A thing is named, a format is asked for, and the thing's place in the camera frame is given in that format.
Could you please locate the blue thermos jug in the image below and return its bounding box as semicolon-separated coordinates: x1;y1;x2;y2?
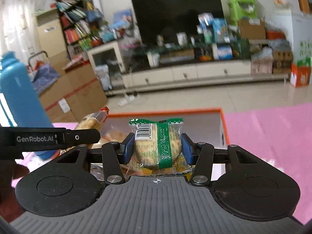
0;50;59;160

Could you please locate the pink floral tablecloth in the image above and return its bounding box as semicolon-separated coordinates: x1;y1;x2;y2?
9;102;312;225

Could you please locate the yellow mixed snack packet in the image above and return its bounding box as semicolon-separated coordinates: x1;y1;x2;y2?
120;154;193;179

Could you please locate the green plastic rack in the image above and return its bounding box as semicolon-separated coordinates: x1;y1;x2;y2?
227;0;257;25

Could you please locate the orange storage box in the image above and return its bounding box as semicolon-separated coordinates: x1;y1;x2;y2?
92;107;231;176

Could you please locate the white tv cabinet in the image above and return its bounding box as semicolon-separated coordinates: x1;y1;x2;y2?
104;59;291;96

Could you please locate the bookshelf with books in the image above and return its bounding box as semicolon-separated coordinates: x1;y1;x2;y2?
54;0;103;59

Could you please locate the green rice cracker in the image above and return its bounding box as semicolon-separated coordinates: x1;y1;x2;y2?
129;118;183;169

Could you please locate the large cardboard box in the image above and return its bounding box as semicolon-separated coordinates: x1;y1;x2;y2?
39;63;108;123

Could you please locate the person's left hand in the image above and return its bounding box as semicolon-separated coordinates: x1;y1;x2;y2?
0;160;30;223

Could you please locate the red clear snack packet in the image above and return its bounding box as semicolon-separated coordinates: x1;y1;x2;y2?
74;106;109;131

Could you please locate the black television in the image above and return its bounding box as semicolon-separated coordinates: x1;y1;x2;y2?
131;0;224;45

